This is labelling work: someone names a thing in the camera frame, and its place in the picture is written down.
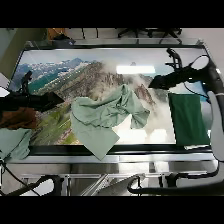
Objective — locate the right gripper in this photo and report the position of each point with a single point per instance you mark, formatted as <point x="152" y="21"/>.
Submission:
<point x="168" y="80"/>

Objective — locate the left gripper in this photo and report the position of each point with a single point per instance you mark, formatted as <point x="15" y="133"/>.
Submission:
<point x="48" y="100"/>

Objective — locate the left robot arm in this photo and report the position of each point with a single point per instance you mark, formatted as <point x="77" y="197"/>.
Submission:
<point x="15" y="101"/>

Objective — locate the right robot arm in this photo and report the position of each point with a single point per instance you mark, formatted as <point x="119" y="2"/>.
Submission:
<point x="217" y="110"/>

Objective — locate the brown garment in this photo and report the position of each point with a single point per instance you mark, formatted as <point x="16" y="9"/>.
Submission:
<point x="18" y="119"/>

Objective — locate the dark green garment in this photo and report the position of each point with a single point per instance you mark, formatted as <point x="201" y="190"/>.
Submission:
<point x="188" y="118"/>

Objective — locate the black office chair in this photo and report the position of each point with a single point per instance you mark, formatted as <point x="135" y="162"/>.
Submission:
<point x="170" y="32"/>
<point x="133" y="31"/>

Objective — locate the pale green shirt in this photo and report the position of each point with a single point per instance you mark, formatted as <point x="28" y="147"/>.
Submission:
<point x="100" y="116"/>

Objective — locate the pale green garment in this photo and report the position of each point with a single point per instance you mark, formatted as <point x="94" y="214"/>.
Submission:
<point x="14" y="142"/>

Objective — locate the silver frame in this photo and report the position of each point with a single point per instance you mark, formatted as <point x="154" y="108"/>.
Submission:
<point x="110" y="159"/>

